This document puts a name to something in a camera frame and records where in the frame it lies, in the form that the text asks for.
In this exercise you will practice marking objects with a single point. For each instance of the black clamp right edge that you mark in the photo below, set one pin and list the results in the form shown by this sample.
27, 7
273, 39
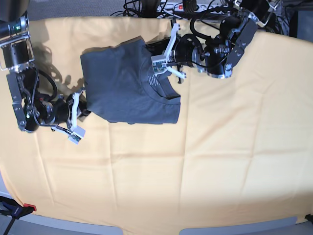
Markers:
309, 218

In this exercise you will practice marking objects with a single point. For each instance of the blue grey T-shirt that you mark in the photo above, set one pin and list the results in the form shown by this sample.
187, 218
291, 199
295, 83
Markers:
122, 87

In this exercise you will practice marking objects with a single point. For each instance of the white power strip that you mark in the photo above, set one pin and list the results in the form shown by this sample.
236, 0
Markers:
179, 7

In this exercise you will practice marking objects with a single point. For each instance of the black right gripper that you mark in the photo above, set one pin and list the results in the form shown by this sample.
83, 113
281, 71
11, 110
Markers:
65, 110

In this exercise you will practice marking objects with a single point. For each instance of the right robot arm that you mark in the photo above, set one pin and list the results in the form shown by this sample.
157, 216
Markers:
35, 98

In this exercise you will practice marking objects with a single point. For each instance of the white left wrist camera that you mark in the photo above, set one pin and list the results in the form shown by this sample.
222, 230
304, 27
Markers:
164, 62

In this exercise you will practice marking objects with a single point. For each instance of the yellow tablecloth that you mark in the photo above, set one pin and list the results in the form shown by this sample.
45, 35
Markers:
242, 150

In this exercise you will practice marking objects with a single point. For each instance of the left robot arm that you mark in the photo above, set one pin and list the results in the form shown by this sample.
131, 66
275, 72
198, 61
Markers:
216, 56

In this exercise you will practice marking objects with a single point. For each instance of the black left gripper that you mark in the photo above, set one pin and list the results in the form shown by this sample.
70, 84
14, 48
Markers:
187, 51

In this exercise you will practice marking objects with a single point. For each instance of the blue black bar clamp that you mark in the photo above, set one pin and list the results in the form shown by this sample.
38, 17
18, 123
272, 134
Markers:
10, 207

